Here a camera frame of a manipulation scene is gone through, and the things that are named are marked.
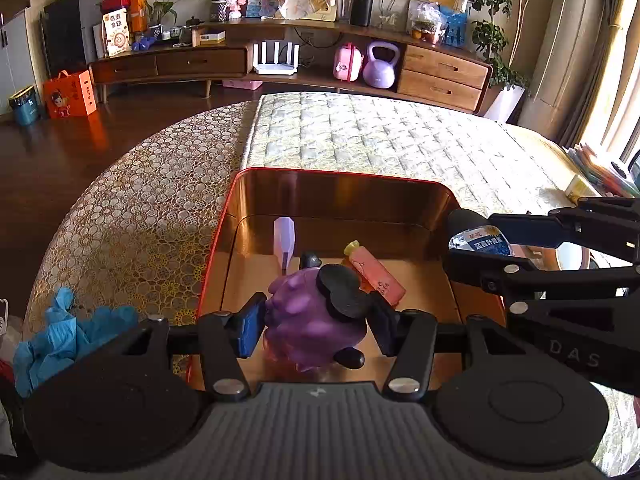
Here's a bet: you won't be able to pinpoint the water bottle with blue label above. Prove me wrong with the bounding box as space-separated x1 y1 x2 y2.
448 227 513 258

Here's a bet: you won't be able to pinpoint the purple kettlebell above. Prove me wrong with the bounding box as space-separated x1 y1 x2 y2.
362 41 401 88

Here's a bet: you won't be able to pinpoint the small white plastic bottle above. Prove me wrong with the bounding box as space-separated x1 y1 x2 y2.
273 216 297 275

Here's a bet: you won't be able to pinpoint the red and orange gift box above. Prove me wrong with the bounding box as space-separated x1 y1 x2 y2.
100 0 148 33

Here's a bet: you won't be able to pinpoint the purple toy with black ears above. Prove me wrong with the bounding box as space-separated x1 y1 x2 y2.
264 252 373 373

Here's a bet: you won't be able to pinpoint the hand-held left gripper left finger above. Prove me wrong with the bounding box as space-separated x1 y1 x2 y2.
120 292 268 403

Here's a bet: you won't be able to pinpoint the teal bin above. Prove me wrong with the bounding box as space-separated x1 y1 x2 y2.
7 85 41 127

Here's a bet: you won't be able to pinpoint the beige curtain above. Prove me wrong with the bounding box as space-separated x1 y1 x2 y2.
517 0 640 148

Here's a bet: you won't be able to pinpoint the orange gift bag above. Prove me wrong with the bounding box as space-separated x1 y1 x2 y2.
42 70 97 119

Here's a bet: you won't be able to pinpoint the black refrigerator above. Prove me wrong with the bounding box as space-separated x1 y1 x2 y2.
40 0 113 78

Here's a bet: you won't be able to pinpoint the white and yellow box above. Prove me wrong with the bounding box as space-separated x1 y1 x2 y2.
192 27 227 47

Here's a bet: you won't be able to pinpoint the quilted pale mattress pad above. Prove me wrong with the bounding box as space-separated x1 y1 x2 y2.
235 91 616 271

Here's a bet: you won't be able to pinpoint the pink tube with yellow cap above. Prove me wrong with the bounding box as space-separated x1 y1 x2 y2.
344 240 407 308

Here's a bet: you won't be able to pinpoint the clear bag of fruit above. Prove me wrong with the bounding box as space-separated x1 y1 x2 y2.
407 0 446 45

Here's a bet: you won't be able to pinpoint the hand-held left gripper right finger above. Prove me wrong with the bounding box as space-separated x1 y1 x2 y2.
367 300 531 403

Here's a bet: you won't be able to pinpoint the dark teapot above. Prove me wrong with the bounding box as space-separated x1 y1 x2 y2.
179 16 202 45

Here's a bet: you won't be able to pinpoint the white tall cabinet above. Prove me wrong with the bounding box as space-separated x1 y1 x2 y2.
0 7 41 116

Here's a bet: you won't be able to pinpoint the blue gloves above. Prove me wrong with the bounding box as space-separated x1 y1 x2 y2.
12 287 141 398

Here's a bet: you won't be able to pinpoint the stack of books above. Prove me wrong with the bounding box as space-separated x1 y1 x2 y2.
562 142 633 198

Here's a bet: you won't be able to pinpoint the wooden media cabinet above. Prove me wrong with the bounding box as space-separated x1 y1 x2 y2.
87 17 496 116

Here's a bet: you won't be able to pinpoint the pink toy case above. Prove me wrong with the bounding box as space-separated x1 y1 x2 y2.
333 42 364 82

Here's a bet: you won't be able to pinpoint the red metal tin box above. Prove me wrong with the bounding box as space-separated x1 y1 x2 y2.
185 167 506 391

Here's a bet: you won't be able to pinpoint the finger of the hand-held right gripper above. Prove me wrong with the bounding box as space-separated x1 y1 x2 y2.
447 197 640 263
442 249 640 311

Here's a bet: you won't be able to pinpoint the small green potted plant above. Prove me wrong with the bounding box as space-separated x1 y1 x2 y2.
142 0 188 41

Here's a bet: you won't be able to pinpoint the white planter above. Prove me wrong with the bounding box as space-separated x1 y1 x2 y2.
482 84 526 123

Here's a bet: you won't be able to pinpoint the white router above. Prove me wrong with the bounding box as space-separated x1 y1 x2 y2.
251 40 301 76

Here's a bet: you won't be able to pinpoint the black speaker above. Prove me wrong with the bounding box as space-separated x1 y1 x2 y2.
349 0 374 27

